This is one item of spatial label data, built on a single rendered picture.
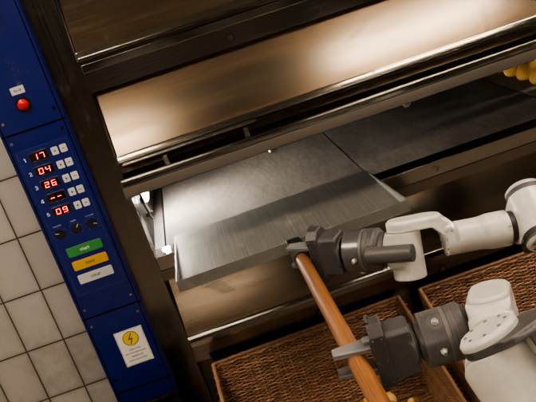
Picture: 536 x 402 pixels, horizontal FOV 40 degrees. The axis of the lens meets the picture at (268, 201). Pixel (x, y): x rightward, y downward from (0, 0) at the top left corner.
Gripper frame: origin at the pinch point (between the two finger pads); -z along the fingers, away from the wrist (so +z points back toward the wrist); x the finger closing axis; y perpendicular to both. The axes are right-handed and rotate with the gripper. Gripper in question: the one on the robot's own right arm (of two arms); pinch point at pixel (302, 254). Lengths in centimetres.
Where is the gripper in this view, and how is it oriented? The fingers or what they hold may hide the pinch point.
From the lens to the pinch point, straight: 158.4
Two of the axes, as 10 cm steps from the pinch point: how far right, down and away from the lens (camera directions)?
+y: -4.1, 4.3, -8.0
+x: -3.0, -9.0, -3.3
